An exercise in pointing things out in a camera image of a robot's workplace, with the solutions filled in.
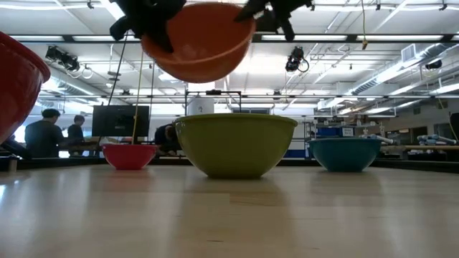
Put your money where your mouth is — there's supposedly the orange plastic bowl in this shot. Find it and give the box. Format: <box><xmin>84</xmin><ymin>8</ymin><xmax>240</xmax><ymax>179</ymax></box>
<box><xmin>141</xmin><ymin>1</ymin><xmax>257</xmax><ymax>84</ymax></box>

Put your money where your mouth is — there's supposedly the black overhead light rail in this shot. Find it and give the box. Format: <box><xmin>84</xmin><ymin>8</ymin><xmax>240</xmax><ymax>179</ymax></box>
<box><xmin>6</xmin><ymin>33</ymin><xmax>459</xmax><ymax>45</ymax></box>

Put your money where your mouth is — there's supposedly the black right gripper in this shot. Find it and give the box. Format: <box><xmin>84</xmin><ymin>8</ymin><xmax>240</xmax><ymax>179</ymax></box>
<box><xmin>235</xmin><ymin>0</ymin><xmax>313</xmax><ymax>42</ymax></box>

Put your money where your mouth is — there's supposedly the yellow hanging cable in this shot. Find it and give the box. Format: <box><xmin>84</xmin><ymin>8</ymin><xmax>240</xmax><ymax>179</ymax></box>
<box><xmin>131</xmin><ymin>49</ymin><xmax>145</xmax><ymax>145</ymax></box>

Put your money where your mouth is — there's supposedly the large red plastic bowl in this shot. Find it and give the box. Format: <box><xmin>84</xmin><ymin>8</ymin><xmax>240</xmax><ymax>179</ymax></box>
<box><xmin>0</xmin><ymin>31</ymin><xmax>52</xmax><ymax>145</ymax></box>

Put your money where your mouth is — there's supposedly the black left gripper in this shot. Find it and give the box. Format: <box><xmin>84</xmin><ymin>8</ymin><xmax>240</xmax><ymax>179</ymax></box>
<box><xmin>109</xmin><ymin>0</ymin><xmax>187</xmax><ymax>54</ymax></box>

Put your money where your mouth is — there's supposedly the green plastic bowl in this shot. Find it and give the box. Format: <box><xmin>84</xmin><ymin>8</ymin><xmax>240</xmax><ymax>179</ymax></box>
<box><xmin>174</xmin><ymin>113</ymin><xmax>299</xmax><ymax>180</ymax></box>

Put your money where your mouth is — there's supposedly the small red plastic bowl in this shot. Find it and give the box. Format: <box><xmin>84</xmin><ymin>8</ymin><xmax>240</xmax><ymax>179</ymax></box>
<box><xmin>101</xmin><ymin>143</ymin><xmax>158</xmax><ymax>171</ymax></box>

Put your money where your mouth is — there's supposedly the person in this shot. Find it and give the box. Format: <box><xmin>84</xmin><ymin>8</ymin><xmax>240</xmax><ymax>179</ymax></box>
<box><xmin>67</xmin><ymin>114</ymin><xmax>86</xmax><ymax>157</ymax></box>
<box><xmin>24</xmin><ymin>108</ymin><xmax>67</xmax><ymax>158</ymax></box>

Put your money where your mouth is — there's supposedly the white cylindrical tank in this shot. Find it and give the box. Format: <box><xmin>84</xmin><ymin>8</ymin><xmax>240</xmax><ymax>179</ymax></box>
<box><xmin>186</xmin><ymin>97</ymin><xmax>216</xmax><ymax>116</ymax></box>

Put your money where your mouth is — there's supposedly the teal plastic bowl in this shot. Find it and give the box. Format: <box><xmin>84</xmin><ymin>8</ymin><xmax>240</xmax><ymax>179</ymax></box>
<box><xmin>308</xmin><ymin>138</ymin><xmax>383</xmax><ymax>173</ymax></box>

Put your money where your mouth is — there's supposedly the yellow ceiling drop cord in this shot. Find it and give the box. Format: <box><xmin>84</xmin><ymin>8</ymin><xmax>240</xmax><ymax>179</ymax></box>
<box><xmin>360</xmin><ymin>0</ymin><xmax>369</xmax><ymax>51</ymax></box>

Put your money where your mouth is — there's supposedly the person bending over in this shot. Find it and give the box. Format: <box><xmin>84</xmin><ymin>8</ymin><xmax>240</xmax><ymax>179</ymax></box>
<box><xmin>153</xmin><ymin>123</ymin><xmax>182</xmax><ymax>156</ymax></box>

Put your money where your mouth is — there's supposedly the black ceiling camera with cable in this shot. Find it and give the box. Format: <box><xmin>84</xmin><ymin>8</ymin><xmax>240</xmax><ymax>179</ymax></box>
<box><xmin>285</xmin><ymin>45</ymin><xmax>311</xmax><ymax>74</ymax></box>

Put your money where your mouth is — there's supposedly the thin black hanging cable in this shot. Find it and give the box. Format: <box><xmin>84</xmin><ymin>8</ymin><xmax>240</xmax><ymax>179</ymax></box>
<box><xmin>148</xmin><ymin>60</ymin><xmax>156</xmax><ymax>116</ymax></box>

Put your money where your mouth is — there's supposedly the blue storage bin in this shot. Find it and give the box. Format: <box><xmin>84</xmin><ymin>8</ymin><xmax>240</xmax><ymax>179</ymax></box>
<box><xmin>316</xmin><ymin>127</ymin><xmax>342</xmax><ymax>138</ymax></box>

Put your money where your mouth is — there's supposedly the black computer monitor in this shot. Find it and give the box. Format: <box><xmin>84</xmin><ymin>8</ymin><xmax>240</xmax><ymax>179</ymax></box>
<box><xmin>91</xmin><ymin>105</ymin><xmax>151</xmax><ymax>138</ymax></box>

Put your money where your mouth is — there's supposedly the silver ventilation duct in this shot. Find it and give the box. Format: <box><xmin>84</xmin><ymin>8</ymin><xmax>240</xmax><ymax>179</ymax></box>
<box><xmin>349</xmin><ymin>42</ymin><xmax>459</xmax><ymax>97</ymax></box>

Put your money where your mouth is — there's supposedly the black ceiling camera rig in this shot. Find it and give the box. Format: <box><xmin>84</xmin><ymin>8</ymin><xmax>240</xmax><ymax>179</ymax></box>
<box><xmin>44</xmin><ymin>45</ymin><xmax>81</xmax><ymax>72</ymax></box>

